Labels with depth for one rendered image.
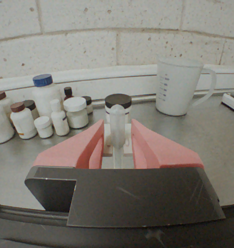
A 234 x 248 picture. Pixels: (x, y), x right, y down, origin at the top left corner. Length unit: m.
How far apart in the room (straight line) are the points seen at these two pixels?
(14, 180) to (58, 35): 0.40
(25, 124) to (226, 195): 0.43
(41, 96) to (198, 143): 0.39
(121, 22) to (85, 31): 0.11
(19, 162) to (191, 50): 0.64
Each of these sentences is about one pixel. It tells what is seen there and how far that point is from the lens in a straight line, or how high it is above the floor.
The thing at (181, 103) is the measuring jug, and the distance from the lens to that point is 0.43.
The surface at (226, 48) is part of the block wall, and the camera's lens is 0.75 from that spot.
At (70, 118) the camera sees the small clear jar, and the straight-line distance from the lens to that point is 0.37.
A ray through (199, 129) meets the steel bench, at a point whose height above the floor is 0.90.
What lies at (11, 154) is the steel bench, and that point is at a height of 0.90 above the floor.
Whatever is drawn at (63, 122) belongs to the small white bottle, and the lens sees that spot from 0.35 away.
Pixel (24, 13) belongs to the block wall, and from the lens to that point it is 0.51.
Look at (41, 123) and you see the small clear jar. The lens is 0.36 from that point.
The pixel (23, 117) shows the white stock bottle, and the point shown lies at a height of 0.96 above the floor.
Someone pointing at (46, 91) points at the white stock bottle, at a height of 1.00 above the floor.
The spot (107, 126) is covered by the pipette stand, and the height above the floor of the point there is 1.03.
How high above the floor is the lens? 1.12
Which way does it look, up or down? 35 degrees down
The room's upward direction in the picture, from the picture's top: 1 degrees counter-clockwise
